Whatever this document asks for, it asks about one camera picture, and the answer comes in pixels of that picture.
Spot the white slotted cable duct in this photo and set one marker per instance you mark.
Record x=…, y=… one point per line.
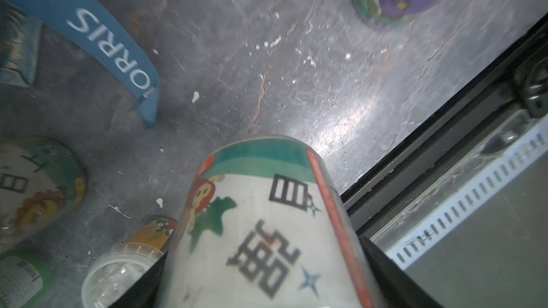
x=475, y=193

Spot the white orange label jar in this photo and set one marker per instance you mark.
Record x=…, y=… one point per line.
x=263, y=227

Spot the cream canvas bag blue handles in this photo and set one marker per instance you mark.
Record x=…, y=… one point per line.
x=88, y=24

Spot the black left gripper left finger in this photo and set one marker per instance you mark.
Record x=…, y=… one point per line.
x=143, y=293

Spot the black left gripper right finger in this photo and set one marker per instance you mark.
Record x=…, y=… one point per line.
x=396, y=287

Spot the dark panda label jar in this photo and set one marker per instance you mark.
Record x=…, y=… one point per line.
x=25, y=279

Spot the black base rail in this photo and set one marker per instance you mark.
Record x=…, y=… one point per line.
x=515, y=82

